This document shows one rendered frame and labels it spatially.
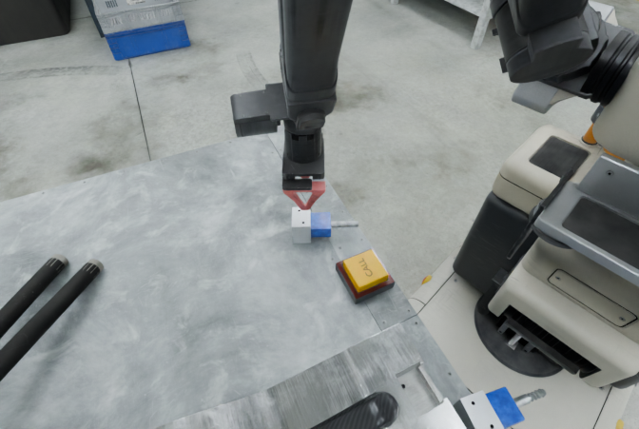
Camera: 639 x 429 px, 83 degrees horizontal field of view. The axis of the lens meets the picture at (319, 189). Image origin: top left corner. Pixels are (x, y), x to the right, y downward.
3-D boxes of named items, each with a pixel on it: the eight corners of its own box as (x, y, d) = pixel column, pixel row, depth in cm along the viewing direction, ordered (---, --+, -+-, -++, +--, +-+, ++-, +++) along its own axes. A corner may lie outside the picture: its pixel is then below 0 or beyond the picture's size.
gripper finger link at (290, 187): (284, 220, 62) (280, 181, 55) (286, 188, 66) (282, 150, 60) (324, 219, 62) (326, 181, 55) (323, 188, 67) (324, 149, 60)
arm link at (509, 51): (596, 51, 41) (584, 8, 42) (602, 15, 33) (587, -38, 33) (508, 82, 46) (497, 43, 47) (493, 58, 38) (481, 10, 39)
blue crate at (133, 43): (183, 28, 330) (175, 2, 314) (191, 47, 304) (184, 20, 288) (110, 41, 312) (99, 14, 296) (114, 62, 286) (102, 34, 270)
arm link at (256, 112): (328, 117, 43) (317, 49, 44) (231, 128, 42) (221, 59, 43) (317, 144, 55) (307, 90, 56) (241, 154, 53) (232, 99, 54)
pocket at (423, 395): (417, 368, 51) (423, 359, 49) (441, 406, 48) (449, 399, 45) (391, 382, 50) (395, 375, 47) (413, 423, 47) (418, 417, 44)
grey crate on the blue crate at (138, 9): (176, 4, 314) (171, -15, 303) (184, 22, 289) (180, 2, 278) (100, 15, 297) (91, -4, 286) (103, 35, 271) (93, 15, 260)
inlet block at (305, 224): (356, 222, 76) (358, 205, 72) (358, 242, 73) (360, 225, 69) (293, 224, 76) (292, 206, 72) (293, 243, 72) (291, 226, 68)
